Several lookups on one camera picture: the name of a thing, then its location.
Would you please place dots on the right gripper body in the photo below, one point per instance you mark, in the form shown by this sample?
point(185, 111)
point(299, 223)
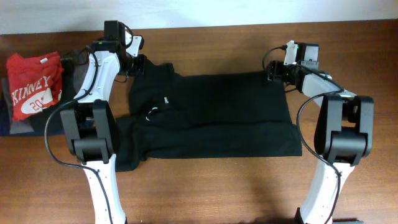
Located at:
point(281, 73)

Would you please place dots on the grey folded garment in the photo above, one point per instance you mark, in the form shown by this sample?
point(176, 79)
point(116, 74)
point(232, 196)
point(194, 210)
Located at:
point(73, 63)

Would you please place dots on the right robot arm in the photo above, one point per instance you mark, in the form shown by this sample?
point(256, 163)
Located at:
point(344, 130)

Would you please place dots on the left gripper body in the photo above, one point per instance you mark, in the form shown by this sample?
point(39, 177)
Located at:
point(134, 64)

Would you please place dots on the red printed t-shirt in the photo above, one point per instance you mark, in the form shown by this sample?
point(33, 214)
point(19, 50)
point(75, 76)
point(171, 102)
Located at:
point(35, 83)

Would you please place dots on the black polo shirt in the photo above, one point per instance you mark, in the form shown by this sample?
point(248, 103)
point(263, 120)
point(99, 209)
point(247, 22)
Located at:
point(204, 116)

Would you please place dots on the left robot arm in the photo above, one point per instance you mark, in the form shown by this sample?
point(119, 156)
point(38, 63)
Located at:
point(88, 123)

